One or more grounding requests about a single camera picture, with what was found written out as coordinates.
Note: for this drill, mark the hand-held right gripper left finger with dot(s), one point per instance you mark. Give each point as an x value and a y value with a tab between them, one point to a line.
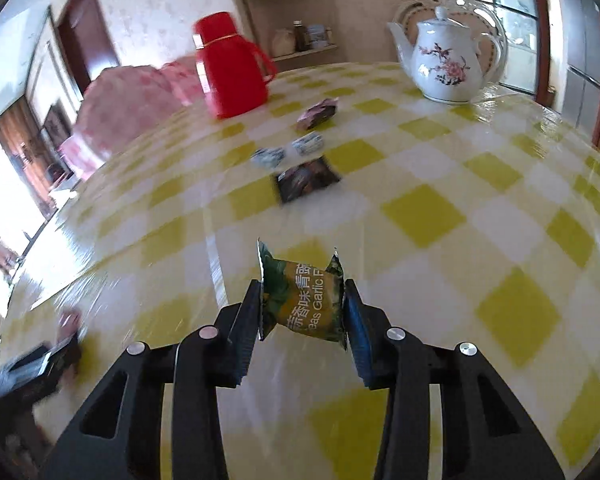
245	332

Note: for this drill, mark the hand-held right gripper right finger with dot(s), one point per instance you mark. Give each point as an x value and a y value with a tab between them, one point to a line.
358	332

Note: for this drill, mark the green snack packet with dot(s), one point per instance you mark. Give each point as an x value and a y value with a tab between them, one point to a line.
305	300

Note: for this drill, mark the yellow checked tablecloth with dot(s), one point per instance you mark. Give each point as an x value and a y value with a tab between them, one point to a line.
430	270

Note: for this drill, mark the dark snack packet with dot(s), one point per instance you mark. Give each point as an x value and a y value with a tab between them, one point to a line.
307	179

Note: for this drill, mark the blue white candy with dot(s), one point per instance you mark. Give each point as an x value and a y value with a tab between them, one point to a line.
308	143
268	156

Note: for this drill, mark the brown curtain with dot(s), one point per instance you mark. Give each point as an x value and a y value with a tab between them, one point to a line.
25	155

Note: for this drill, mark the purple snack packet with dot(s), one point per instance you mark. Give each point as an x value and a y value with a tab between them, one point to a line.
319	114

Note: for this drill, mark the pink mesh food cover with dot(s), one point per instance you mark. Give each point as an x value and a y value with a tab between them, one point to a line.
130	100

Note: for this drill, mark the red thermos jug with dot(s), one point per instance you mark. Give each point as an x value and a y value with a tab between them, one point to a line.
232	70

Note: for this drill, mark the white floral teapot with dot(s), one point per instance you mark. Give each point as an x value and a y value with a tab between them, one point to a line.
445	65

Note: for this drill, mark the wooden corner shelf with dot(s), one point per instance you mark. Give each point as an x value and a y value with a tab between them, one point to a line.
305	51

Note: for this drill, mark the white bag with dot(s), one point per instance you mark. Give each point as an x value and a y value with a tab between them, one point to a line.
283	42

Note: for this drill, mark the pale jar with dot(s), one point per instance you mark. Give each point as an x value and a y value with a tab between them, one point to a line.
319	36

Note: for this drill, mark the dark bottle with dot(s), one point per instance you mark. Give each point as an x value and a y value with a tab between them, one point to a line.
299	36

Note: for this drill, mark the brown wooden door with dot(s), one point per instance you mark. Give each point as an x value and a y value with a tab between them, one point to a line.
87	30

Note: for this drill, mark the brown framed window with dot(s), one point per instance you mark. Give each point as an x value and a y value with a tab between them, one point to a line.
505	5

